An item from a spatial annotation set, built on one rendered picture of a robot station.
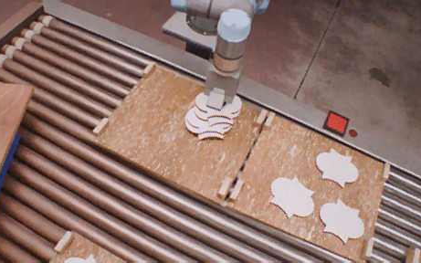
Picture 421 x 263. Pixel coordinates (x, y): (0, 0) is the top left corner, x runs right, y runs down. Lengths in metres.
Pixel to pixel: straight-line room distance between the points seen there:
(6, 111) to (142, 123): 0.39
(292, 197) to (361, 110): 1.75
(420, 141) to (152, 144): 2.09
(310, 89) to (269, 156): 1.62
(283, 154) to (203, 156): 0.24
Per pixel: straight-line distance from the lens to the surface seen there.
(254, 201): 1.09
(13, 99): 1.19
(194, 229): 1.06
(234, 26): 0.96
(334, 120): 1.35
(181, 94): 1.27
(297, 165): 1.19
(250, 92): 1.34
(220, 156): 1.15
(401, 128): 2.87
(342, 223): 1.14
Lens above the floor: 1.89
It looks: 54 degrees down
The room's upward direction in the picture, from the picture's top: 11 degrees clockwise
